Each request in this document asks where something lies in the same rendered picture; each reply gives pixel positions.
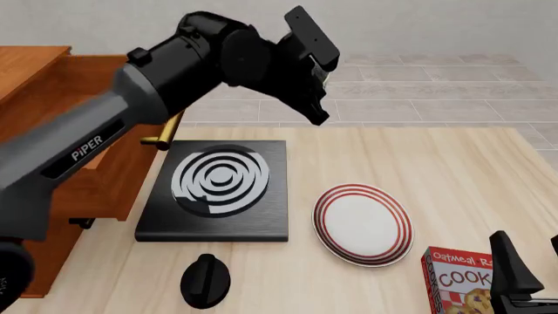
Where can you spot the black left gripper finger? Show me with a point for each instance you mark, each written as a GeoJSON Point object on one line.
{"type": "Point", "coordinates": [316, 114]}

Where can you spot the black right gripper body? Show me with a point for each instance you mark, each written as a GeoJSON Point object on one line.
{"type": "Point", "coordinates": [529, 305]}

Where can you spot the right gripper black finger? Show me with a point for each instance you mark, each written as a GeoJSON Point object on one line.
{"type": "Point", "coordinates": [555, 246]}
{"type": "Point", "coordinates": [510, 268]}

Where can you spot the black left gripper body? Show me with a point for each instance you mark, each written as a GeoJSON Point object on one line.
{"type": "Point", "coordinates": [301, 83]}

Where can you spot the grey and black left robot arm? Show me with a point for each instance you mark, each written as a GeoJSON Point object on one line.
{"type": "Point", "coordinates": [87, 124]}

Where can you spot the flat black plate on stalk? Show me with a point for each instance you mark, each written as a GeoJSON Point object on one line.
{"type": "Point", "coordinates": [313, 37]}

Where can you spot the white plate with red rings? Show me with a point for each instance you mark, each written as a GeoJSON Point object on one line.
{"type": "Point", "coordinates": [364, 224]}

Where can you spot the flat black stove plate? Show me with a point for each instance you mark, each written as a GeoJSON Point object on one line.
{"type": "Point", "coordinates": [218, 222]}

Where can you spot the wooden cabinet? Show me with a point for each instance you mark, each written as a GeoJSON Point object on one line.
{"type": "Point", "coordinates": [26, 65]}

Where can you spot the red printed cookie box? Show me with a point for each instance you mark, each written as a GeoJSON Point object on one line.
{"type": "Point", "coordinates": [457, 281]}

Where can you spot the round black stove knob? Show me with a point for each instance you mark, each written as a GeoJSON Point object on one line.
{"type": "Point", "coordinates": [205, 283]}

